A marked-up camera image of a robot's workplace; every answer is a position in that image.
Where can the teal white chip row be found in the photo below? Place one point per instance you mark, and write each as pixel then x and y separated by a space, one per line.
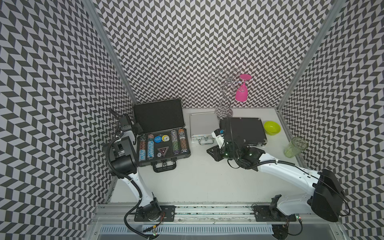
pixel 150 147

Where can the clear all-in triangle plaque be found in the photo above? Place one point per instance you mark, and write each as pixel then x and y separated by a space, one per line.
pixel 162 152

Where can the small silver poker case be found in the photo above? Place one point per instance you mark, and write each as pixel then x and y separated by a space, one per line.
pixel 201 126

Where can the blue small blind button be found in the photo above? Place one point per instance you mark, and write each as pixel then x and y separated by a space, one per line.
pixel 158 139

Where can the chrome wire glass rack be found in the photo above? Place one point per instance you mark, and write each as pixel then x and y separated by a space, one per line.
pixel 227 81

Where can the pink wine glass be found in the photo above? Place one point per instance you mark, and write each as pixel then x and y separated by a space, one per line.
pixel 242 91

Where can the large black poker case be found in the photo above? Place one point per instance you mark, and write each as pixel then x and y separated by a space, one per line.
pixel 160 118

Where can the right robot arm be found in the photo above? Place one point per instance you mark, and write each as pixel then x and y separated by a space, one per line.
pixel 322 193

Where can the black carbon poker case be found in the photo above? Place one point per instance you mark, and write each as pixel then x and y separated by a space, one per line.
pixel 244 131

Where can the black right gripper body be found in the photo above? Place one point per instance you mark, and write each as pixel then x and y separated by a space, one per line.
pixel 225 152

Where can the chip row blue green purple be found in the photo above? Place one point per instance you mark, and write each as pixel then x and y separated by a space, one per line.
pixel 175 142

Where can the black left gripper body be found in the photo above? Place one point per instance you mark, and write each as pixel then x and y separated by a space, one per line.
pixel 138 127

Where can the green translucent cup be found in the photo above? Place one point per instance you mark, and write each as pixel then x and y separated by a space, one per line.
pixel 296 146

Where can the mixed brown chip row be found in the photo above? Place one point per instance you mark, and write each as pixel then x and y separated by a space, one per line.
pixel 142 148

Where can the lime green bowl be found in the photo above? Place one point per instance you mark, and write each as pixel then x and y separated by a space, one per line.
pixel 272 128

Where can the chip row red blue brown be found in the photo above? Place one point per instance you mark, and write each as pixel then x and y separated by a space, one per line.
pixel 183 142

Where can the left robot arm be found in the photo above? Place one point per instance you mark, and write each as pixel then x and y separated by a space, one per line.
pixel 123 162

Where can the yellow 1 poker chip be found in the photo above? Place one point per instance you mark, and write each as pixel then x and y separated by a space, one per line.
pixel 165 138

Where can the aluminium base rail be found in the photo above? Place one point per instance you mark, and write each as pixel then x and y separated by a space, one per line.
pixel 195 213

